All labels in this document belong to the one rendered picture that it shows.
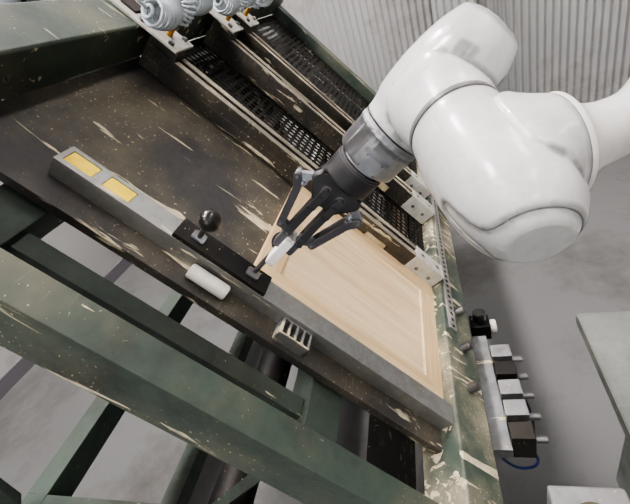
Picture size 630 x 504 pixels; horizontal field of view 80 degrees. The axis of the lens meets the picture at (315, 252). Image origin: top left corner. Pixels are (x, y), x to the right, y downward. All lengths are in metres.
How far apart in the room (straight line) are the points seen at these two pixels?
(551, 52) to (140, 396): 3.65
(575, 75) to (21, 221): 3.75
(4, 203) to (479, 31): 0.71
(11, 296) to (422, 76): 0.53
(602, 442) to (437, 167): 1.78
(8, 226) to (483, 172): 0.67
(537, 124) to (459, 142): 0.06
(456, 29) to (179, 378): 0.53
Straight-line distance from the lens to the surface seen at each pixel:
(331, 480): 0.66
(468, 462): 0.96
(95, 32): 1.02
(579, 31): 3.83
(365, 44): 3.67
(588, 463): 2.00
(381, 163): 0.49
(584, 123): 0.39
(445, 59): 0.45
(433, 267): 1.27
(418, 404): 0.92
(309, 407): 0.79
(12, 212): 0.77
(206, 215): 0.61
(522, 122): 0.37
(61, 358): 0.61
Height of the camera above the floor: 1.75
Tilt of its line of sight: 31 degrees down
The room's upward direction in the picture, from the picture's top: 21 degrees counter-clockwise
